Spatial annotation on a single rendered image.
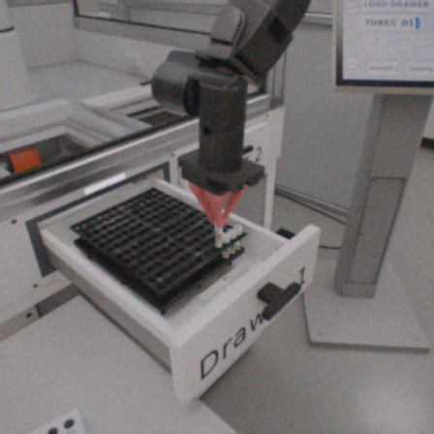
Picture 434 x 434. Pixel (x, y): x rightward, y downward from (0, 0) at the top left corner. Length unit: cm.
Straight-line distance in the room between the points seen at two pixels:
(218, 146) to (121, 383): 36
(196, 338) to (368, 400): 118
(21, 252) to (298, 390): 111
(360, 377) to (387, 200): 65
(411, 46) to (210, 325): 107
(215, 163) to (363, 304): 141
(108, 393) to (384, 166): 117
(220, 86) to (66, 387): 45
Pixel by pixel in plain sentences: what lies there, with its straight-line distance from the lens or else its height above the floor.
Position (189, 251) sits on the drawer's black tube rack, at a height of 90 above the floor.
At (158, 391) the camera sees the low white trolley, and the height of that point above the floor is 76.
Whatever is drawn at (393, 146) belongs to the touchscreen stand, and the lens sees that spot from 146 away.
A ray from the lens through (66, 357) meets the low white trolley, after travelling 67.
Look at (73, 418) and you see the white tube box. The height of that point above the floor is 80.
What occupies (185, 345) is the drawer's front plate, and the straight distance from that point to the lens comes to 44.
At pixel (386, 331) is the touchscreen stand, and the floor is 3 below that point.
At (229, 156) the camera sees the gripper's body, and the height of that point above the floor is 106.
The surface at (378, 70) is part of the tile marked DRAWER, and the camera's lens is 128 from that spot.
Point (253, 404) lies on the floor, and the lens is 148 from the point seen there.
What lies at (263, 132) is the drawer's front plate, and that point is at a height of 91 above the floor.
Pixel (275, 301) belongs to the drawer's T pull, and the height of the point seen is 91.
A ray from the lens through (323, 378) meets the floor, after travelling 158.
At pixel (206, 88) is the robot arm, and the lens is 46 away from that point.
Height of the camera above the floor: 126
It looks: 33 degrees down
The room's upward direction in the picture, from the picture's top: straight up
